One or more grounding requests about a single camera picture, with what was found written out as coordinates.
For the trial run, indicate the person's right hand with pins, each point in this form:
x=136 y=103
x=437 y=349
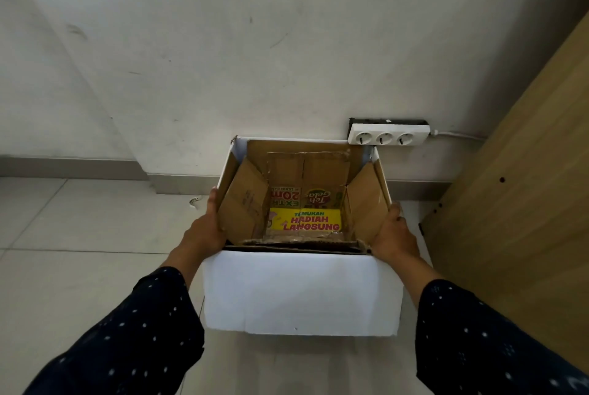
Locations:
x=395 y=238

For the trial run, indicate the person's left hand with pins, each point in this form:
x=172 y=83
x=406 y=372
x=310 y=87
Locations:
x=201 y=236

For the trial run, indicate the person's left thumb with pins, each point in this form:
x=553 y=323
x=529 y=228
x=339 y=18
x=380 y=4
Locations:
x=212 y=202

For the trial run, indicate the person's right thumb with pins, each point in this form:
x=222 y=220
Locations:
x=389 y=217

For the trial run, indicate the white-covered cardboard box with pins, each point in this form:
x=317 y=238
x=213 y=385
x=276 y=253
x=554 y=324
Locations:
x=301 y=242

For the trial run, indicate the person's right forearm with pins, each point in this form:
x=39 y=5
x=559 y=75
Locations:
x=478 y=335

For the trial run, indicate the person's left forearm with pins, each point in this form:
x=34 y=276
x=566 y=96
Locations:
x=124 y=330

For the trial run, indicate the small white scrap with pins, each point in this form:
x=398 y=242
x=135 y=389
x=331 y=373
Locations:
x=195 y=201

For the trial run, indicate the white power strip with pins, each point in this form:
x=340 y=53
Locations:
x=389 y=136

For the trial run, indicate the wooden cabinet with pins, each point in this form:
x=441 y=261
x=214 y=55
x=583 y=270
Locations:
x=520 y=206

